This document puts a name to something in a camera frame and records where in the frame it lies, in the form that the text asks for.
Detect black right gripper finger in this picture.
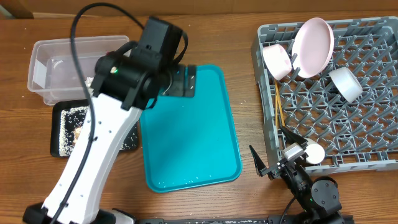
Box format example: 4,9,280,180
249,145,267,177
280,126,307,149

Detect white cup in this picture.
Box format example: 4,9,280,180
304,138,325,165

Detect white tissue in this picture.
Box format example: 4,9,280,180
85,77,94,95

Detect wooden chopstick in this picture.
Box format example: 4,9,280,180
274,88,279,130
274,79,285,126

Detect grey dish rack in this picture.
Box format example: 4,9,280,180
251,17,397,175

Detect white bowl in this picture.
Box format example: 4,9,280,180
329,67,363,103

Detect small pink plate with food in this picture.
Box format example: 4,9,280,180
262,44,292,80

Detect large pink plate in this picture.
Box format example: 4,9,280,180
292,17,334,78

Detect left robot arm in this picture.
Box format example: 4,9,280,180
23,51,243,223

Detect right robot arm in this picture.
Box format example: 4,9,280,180
251,126,346,223

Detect spilled rice food scraps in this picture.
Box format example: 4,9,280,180
57,106,138,157

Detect black bin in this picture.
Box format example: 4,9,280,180
49,99,140,158

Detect teal tray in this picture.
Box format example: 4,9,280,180
140,65,243,193

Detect clear plastic bin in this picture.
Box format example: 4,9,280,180
27,35,129,106

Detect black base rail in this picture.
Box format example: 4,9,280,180
133,210,355,224

